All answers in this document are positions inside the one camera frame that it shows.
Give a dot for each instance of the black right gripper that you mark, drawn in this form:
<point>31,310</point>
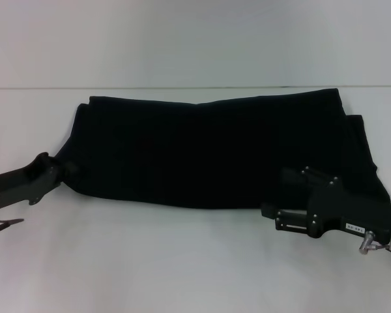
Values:
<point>348,212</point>

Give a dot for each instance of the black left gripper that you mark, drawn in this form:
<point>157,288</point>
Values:
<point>26,182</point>

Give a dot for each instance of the black T-shirt with FREE print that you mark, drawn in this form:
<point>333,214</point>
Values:
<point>221,146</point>

